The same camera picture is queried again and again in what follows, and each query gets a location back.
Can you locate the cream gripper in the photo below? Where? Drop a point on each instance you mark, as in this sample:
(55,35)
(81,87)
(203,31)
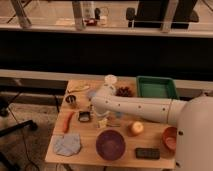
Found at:
(103,121)

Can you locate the silver fork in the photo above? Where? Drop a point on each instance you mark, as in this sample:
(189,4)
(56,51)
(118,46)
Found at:
(113,125)

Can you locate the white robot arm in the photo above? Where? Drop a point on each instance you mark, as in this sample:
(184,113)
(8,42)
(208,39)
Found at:
(193,120)

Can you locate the blue plastic cup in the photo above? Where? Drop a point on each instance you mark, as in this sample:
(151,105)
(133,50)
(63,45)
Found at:
(119,115)

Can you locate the small metal cup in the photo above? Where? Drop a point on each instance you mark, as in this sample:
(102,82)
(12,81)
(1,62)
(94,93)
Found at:
(71,100)

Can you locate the black square tin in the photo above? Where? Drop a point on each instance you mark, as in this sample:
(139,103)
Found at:
(84,116)

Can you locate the purple bowl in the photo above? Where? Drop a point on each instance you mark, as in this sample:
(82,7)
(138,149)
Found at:
(110,145)

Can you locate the blue sponge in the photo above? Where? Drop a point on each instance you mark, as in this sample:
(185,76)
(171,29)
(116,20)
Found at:
(91,94)

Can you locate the orange carrot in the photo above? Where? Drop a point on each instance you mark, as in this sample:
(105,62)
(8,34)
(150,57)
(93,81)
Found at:
(66,122)

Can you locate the apple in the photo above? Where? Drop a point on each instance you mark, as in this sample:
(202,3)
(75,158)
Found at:
(136,128)

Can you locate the pine cone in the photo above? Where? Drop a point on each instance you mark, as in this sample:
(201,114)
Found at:
(124,92)

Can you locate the blue folded cloth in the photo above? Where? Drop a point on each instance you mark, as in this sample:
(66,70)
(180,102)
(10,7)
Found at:
(67,145)

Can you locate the banana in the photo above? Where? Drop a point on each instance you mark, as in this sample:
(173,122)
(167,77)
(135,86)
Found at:
(79,88)

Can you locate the white round container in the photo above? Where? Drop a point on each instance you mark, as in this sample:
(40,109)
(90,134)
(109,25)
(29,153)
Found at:
(110,79)

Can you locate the black rectangular remote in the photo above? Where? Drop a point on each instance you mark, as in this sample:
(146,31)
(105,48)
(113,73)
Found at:
(147,153)

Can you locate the green plastic tray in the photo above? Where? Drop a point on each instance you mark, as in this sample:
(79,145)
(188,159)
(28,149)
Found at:
(156,87)

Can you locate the red-brown bowl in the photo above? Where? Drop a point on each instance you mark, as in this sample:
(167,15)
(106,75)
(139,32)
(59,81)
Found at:
(169,138)

